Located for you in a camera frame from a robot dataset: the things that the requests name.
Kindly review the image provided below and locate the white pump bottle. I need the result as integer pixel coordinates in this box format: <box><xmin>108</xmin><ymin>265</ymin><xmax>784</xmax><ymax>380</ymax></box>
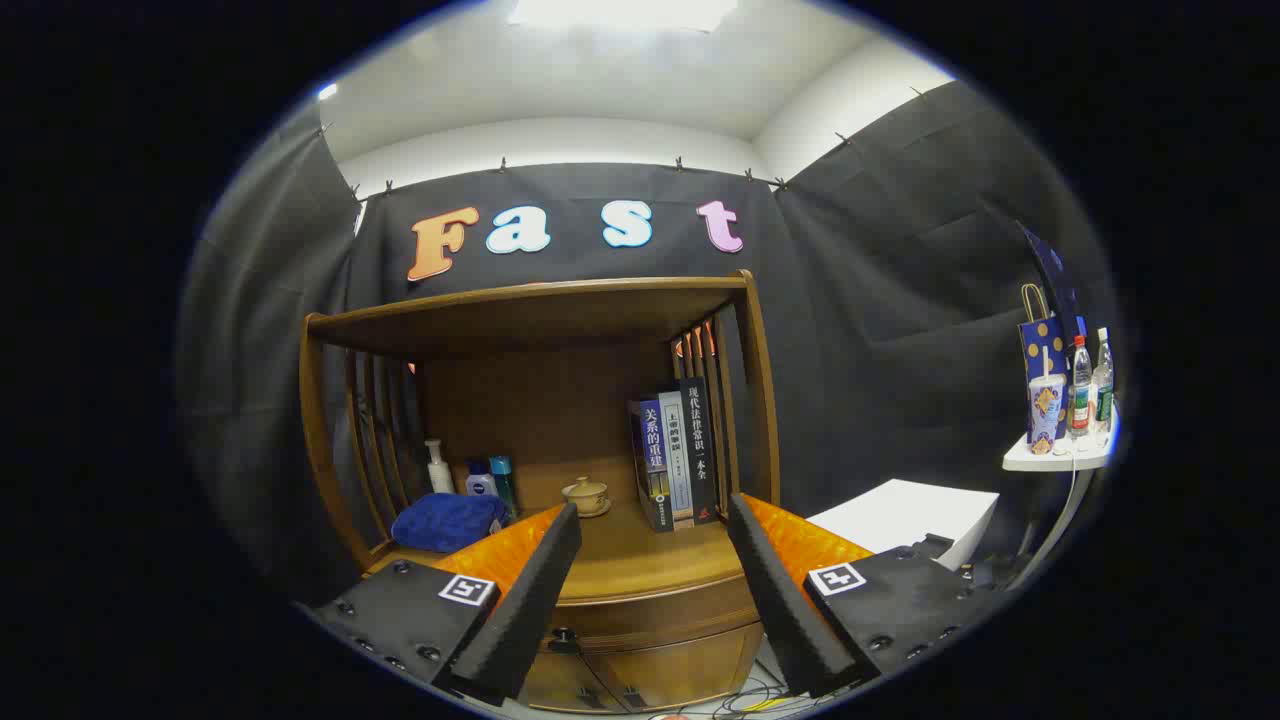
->
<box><xmin>424</xmin><ymin>438</ymin><xmax>457</xmax><ymax>497</ymax></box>

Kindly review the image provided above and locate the white spine book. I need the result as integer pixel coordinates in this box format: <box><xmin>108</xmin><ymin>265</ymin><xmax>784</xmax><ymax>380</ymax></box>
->
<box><xmin>657</xmin><ymin>390</ymin><xmax>697</xmax><ymax>529</ymax></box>

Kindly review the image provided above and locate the floor cable bundle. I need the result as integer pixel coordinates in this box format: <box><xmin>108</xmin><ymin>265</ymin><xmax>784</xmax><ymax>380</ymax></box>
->
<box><xmin>640</xmin><ymin>665</ymin><xmax>806</xmax><ymax>719</ymax></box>

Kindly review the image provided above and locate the red label water bottle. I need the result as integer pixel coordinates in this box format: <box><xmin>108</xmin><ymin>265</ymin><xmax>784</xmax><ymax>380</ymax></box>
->
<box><xmin>1067</xmin><ymin>335</ymin><xmax>1094</xmax><ymax>439</ymax></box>

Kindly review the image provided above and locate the blue spine book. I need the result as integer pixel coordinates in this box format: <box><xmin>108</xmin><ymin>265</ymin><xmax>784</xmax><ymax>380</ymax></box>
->
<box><xmin>628</xmin><ymin>398</ymin><xmax>677</xmax><ymax>533</ymax></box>

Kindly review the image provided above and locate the blue dotted gift bag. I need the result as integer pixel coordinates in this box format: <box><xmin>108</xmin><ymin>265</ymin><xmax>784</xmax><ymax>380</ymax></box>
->
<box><xmin>1016</xmin><ymin>222</ymin><xmax>1089</xmax><ymax>443</ymax></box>

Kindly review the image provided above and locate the black backdrop cloth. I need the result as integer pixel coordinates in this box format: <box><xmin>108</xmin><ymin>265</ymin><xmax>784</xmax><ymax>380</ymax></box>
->
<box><xmin>180</xmin><ymin>80</ymin><xmax>1113</xmax><ymax>601</ymax></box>

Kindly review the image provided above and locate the wooden countertop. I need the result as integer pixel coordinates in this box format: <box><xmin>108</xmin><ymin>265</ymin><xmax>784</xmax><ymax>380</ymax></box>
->
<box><xmin>365</xmin><ymin>498</ymin><xmax>761</xmax><ymax>606</ymax></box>

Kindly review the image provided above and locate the green label water bottle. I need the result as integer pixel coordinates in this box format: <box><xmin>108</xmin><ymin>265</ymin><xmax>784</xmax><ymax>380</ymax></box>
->
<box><xmin>1091</xmin><ymin>328</ymin><xmax>1116</xmax><ymax>434</ymax></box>

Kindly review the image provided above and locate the patterned paper cup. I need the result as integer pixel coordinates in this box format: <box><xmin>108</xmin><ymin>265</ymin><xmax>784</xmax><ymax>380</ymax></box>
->
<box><xmin>1028</xmin><ymin>374</ymin><xmax>1068</xmax><ymax>456</ymax></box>

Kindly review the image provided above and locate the white box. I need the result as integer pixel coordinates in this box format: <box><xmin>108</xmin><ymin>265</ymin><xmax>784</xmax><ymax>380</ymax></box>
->
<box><xmin>808</xmin><ymin>478</ymin><xmax>1001</xmax><ymax>571</ymax></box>

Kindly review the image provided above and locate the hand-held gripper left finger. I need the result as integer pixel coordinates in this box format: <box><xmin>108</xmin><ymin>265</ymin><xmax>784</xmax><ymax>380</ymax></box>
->
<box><xmin>300</xmin><ymin>502</ymin><xmax>583</xmax><ymax>706</ymax></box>

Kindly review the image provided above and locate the white side shelf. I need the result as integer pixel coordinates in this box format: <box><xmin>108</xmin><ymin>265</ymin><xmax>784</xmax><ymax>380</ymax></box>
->
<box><xmin>1002</xmin><ymin>425</ymin><xmax>1117</xmax><ymax>591</ymax></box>

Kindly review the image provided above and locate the teal bottle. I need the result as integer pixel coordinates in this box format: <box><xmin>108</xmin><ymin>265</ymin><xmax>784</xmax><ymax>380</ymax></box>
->
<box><xmin>488</xmin><ymin>456</ymin><xmax>519</xmax><ymax>517</ymax></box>

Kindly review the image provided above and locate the blue towel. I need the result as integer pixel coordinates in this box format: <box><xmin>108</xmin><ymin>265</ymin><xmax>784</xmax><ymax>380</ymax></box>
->
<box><xmin>390</xmin><ymin>492</ymin><xmax>511</xmax><ymax>554</ymax></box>

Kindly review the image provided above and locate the wooden cabinet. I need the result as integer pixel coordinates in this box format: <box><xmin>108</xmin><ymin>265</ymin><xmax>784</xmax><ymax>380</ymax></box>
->
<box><xmin>298</xmin><ymin>270</ymin><xmax>783</xmax><ymax>713</ymax></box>

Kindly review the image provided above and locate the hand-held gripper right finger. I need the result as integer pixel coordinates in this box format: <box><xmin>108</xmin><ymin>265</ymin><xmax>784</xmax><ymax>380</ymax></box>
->
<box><xmin>727</xmin><ymin>492</ymin><xmax>1001</xmax><ymax>699</ymax></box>

